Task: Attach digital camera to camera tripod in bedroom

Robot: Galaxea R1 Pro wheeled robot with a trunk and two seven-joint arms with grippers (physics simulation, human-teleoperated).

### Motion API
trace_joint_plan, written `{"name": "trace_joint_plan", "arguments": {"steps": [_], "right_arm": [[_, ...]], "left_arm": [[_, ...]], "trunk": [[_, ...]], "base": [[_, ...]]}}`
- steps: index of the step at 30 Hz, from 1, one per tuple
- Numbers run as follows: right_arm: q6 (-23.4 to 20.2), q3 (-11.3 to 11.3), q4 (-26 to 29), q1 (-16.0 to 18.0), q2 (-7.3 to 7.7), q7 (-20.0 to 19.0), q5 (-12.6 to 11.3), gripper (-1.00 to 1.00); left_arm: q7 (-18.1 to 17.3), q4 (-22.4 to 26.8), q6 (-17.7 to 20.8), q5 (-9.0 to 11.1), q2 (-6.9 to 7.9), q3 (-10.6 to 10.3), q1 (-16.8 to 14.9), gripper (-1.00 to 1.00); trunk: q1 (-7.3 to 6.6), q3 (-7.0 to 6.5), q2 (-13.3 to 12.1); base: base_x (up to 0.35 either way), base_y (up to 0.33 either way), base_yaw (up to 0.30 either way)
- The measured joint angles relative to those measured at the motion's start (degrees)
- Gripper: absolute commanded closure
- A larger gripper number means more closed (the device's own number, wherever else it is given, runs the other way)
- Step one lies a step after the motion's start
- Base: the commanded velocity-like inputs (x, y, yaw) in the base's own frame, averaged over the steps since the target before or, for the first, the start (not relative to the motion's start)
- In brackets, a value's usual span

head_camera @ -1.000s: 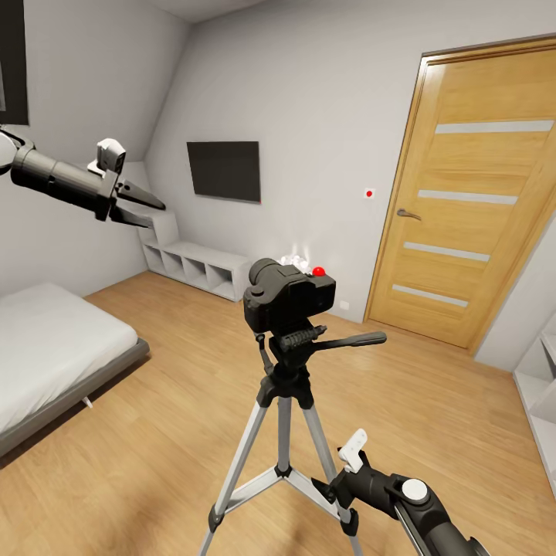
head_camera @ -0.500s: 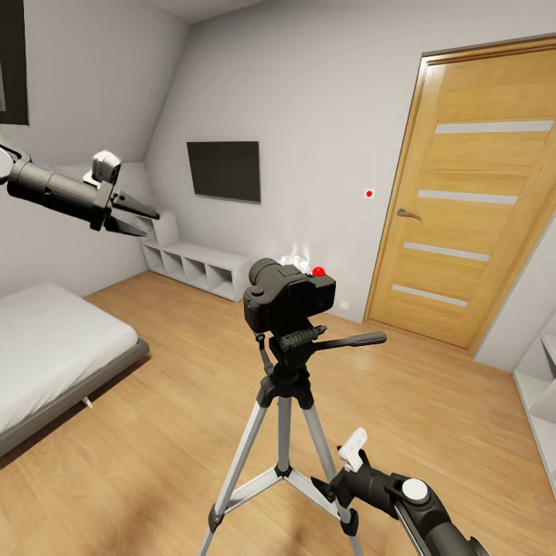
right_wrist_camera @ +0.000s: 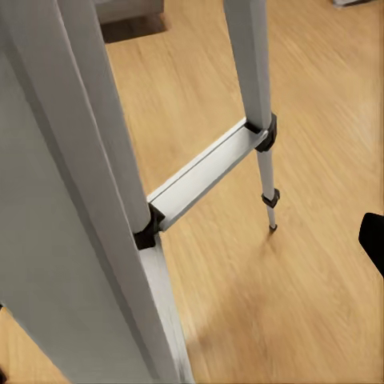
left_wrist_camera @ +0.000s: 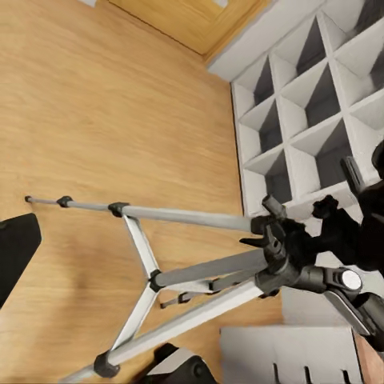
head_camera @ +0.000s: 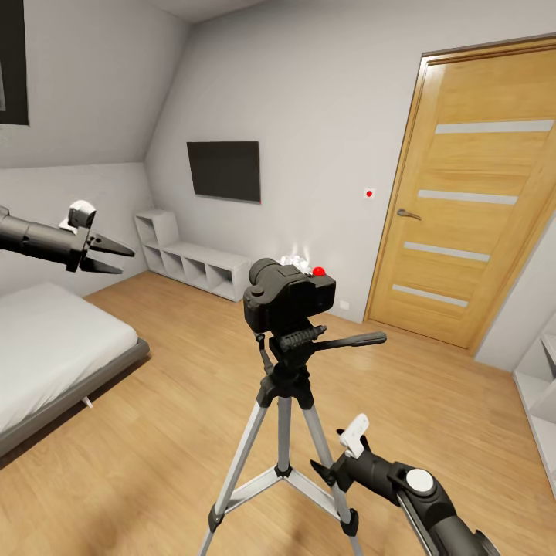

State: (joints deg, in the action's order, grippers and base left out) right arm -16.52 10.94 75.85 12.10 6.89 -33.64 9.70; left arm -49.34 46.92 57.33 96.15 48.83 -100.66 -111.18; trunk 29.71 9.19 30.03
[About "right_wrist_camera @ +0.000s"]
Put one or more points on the camera tripod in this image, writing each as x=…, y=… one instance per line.
x=82, y=269

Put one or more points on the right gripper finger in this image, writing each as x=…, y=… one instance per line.
x=371, y=236

